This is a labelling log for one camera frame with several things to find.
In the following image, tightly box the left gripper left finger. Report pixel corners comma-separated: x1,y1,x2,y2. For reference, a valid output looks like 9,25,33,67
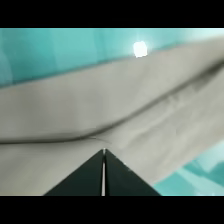
44,148,105,197

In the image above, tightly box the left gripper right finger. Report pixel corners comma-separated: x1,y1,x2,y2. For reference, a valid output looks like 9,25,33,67
104,148,162,197

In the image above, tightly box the grey shirt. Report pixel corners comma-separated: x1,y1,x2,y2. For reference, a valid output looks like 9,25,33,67
0,35,224,197

